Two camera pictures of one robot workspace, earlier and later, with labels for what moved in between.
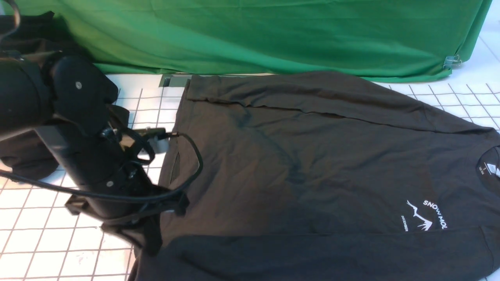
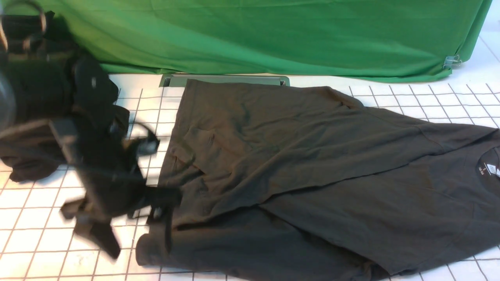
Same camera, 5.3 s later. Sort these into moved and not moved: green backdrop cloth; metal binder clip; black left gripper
Moved: black left gripper
Not moved: green backdrop cloth; metal binder clip
